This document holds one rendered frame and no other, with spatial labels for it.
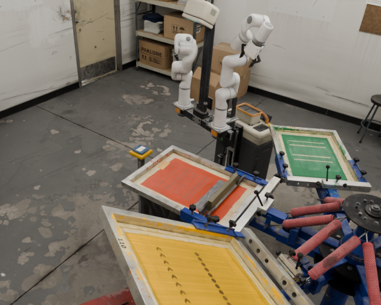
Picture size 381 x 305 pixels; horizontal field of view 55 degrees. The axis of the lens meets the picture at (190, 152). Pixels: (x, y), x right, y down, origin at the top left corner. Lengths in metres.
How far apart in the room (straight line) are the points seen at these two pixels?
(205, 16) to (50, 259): 2.30
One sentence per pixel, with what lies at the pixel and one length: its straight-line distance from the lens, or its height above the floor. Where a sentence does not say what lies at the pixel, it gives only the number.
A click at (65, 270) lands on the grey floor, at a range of 3.33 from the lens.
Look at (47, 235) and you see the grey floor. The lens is 3.64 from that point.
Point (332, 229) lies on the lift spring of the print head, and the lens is 2.03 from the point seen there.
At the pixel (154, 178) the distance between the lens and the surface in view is 2.58.
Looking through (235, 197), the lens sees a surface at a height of 0.96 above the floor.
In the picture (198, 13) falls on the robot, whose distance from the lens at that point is 2.61.
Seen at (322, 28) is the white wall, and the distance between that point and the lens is 5.81.
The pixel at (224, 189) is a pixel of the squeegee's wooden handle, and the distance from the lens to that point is 2.36.
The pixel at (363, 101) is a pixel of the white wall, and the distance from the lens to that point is 5.94.
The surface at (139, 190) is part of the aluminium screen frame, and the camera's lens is 2.43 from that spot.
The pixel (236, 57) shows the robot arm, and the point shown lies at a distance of 2.58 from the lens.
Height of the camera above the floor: 2.53
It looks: 33 degrees down
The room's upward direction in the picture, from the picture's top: 4 degrees clockwise
